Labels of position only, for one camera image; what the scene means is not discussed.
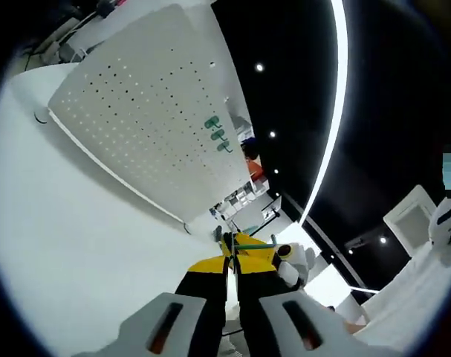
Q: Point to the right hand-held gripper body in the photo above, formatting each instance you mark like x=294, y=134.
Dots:
x=299, y=264

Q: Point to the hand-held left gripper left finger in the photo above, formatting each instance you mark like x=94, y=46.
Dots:
x=203, y=308

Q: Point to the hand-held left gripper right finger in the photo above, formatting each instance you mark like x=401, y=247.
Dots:
x=262, y=308

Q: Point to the white perforated mounting plate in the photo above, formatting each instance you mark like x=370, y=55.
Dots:
x=136, y=111

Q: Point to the white ceiling air conditioner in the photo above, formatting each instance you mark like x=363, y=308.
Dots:
x=411, y=219

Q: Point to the white chest-worn device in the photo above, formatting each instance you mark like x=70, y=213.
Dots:
x=446, y=227

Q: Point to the ceiling light strip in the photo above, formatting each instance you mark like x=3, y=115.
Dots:
x=340, y=93

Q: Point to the round ceiling downlights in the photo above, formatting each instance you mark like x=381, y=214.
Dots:
x=259, y=67

